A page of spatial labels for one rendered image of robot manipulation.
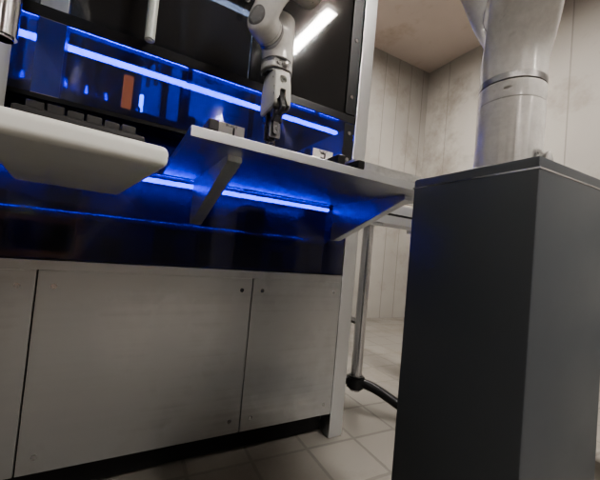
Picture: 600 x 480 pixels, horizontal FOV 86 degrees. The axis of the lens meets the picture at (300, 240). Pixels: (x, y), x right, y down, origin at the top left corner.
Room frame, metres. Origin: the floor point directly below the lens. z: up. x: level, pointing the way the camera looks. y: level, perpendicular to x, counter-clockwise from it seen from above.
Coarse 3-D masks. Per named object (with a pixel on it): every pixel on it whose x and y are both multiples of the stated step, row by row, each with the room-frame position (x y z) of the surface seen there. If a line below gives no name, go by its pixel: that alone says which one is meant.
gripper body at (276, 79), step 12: (264, 72) 0.83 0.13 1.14; (276, 72) 0.81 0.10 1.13; (288, 72) 0.82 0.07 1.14; (264, 84) 0.86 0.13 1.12; (276, 84) 0.80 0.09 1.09; (288, 84) 0.82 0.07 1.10; (264, 96) 0.85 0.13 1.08; (276, 96) 0.80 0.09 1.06; (288, 96) 0.81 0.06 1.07; (264, 108) 0.85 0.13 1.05; (276, 108) 0.83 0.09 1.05; (288, 108) 0.82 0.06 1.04
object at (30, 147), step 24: (0, 120) 0.33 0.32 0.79; (24, 120) 0.35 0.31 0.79; (48, 120) 0.36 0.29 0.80; (0, 144) 0.39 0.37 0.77; (24, 144) 0.38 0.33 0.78; (48, 144) 0.37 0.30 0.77; (72, 144) 0.37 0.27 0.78; (96, 144) 0.39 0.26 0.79; (120, 144) 0.40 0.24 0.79; (144, 144) 0.42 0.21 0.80; (24, 168) 0.53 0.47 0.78; (48, 168) 0.51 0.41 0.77; (72, 168) 0.50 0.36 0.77; (96, 168) 0.48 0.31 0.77; (120, 168) 0.46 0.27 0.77; (144, 168) 0.45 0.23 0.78; (120, 192) 0.76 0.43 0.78
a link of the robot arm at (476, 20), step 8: (464, 0) 0.71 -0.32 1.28; (472, 0) 0.71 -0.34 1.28; (480, 0) 0.70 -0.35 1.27; (464, 8) 0.73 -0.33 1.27; (472, 8) 0.71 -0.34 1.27; (480, 8) 0.71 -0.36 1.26; (472, 16) 0.72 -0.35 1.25; (480, 16) 0.71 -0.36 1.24; (472, 24) 0.73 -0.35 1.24; (480, 24) 0.71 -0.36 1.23; (480, 32) 0.72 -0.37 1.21; (480, 40) 0.73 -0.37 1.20
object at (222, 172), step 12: (228, 156) 0.64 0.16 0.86; (216, 168) 0.72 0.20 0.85; (228, 168) 0.67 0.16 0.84; (204, 180) 0.82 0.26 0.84; (216, 180) 0.71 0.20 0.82; (228, 180) 0.72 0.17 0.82; (192, 192) 0.93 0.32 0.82; (204, 192) 0.80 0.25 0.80; (216, 192) 0.77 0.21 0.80; (192, 204) 0.92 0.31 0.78; (204, 204) 0.82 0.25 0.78; (192, 216) 0.90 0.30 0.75; (204, 216) 0.89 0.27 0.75
